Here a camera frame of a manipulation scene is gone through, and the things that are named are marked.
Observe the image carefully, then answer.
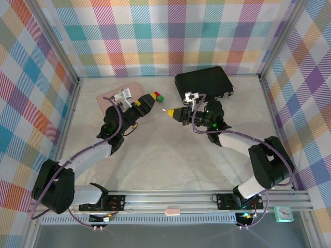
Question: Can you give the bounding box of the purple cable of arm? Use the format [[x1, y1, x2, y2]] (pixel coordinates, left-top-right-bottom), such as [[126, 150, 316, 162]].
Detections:
[[192, 93, 296, 229], [30, 96, 125, 229]]

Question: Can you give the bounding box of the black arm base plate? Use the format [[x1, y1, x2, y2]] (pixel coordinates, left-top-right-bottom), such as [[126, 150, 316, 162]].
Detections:
[[77, 195, 126, 214], [216, 192, 264, 210]]

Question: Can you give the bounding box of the slotted grey cable duct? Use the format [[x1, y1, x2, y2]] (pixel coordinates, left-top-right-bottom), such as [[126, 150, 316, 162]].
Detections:
[[41, 213, 239, 226]]

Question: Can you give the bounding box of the small teal clock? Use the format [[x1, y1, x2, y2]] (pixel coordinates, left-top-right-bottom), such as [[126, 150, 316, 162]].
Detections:
[[274, 205, 294, 223]]

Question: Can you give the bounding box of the black hard case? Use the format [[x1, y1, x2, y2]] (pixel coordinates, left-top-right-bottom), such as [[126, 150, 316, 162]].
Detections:
[[174, 66, 235, 102]]

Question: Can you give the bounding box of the pink eraser-like object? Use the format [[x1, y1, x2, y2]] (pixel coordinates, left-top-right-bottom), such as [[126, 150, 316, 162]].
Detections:
[[164, 206, 181, 216]]

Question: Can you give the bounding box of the pink plastic box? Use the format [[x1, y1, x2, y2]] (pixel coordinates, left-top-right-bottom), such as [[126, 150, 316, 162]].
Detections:
[[96, 82, 145, 114]]

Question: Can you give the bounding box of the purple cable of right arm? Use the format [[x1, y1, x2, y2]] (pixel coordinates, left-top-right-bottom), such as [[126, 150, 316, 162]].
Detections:
[[192, 93, 296, 229]]

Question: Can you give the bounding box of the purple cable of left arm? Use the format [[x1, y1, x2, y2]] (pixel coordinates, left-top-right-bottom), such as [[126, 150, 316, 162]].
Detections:
[[30, 96, 125, 229]]

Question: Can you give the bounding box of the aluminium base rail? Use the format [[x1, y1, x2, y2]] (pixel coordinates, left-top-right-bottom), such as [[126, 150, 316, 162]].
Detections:
[[33, 190, 314, 215]]

